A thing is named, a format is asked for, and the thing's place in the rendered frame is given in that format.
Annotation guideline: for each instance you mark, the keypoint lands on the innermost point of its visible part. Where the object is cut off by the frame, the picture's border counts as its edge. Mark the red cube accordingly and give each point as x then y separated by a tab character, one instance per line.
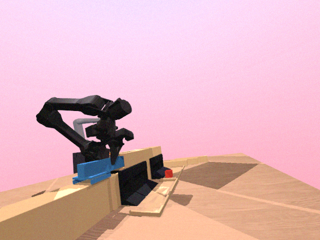
168	173

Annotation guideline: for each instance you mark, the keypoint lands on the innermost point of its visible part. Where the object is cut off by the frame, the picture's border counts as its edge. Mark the blue long bar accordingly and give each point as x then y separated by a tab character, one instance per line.
98	168

